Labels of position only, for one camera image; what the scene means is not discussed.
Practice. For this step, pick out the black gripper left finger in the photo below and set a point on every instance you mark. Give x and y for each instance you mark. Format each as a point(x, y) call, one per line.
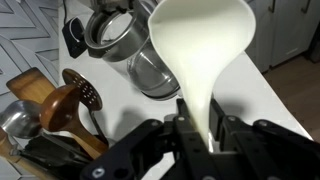
point(133, 150)

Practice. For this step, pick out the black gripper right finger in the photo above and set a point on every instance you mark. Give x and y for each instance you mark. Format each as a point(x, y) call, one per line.
point(266, 150)

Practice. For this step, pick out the white plastic spoon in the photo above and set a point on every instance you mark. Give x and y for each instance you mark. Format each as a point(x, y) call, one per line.
point(200, 50)

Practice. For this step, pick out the black nylon utensil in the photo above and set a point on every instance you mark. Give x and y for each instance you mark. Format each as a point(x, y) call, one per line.
point(56, 150)

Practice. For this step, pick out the brown slotted spoon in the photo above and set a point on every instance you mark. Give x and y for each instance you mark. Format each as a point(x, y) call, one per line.
point(85, 88)

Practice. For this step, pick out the brown wooden spoon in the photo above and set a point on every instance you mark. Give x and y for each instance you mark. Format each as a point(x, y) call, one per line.
point(63, 110)

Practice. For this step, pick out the metal measuring cup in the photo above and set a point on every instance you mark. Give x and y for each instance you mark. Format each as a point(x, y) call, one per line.
point(18, 118)

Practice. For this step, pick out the white base cabinet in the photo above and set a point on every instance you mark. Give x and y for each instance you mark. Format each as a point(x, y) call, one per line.
point(286, 30)

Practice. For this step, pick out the wooden spatula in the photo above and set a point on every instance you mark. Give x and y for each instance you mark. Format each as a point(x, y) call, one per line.
point(30, 85)

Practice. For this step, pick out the black power adapter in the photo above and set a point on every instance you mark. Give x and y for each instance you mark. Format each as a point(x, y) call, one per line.
point(74, 36)

